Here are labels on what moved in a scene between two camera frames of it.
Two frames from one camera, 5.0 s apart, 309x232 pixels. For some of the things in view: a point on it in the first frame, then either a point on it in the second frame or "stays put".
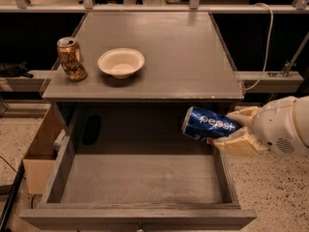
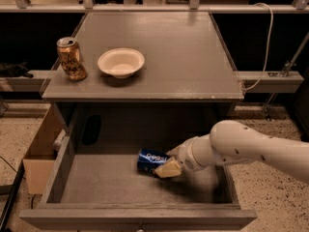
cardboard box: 39,163 stays put
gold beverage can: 71,60 stays put
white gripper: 277,126 -> 185,156
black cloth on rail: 14,70 stays put
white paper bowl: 121,62 stays put
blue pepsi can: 201,123 -> 149,159
